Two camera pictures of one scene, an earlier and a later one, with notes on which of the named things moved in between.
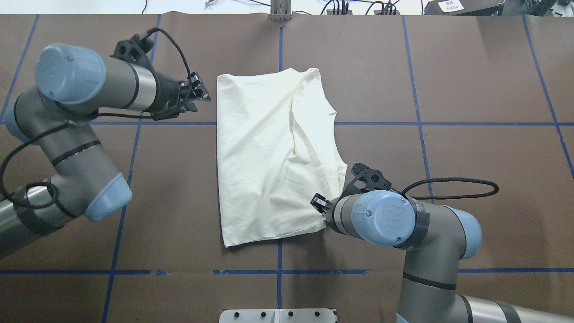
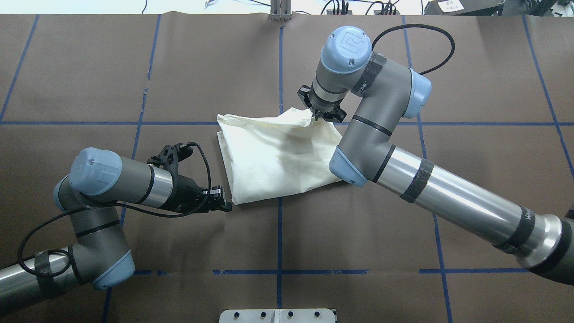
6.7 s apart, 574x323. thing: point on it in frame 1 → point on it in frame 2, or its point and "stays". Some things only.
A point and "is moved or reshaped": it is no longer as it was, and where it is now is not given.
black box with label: (464, 7) stays
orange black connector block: (331, 11) stays
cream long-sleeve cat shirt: (278, 146) is moved or reshaped
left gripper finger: (199, 87) → (217, 192)
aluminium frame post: (280, 10) stays
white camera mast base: (307, 315) stays
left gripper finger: (189, 106) → (226, 206)
